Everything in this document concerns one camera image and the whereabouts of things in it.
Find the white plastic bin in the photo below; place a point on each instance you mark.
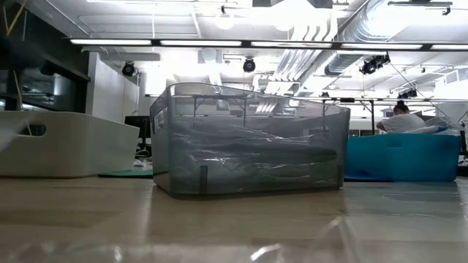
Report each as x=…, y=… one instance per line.
x=91, y=146

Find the long ceiling light strip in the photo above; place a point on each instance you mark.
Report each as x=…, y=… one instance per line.
x=201, y=43

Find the silver ventilation duct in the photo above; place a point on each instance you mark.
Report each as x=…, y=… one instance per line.
x=343, y=62

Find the person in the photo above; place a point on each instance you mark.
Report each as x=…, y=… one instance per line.
x=402, y=122

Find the blue bin lid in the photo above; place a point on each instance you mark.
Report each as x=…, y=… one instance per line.
x=365, y=179

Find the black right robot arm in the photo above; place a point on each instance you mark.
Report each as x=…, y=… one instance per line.
x=464, y=153

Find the green bin lid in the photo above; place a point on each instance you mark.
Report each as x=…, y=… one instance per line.
x=124, y=174

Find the black monitor on stand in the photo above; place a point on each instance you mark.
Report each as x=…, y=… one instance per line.
x=137, y=126

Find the teal plastic bin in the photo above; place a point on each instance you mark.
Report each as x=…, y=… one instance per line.
x=402, y=157

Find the black ceiling spotlight cluster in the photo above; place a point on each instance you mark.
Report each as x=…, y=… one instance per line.
x=371, y=65
x=407, y=95

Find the blue toothbrush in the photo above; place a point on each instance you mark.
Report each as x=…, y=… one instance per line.
x=428, y=129
x=451, y=126

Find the smoky grey clear bin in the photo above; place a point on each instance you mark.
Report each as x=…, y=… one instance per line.
x=162, y=109

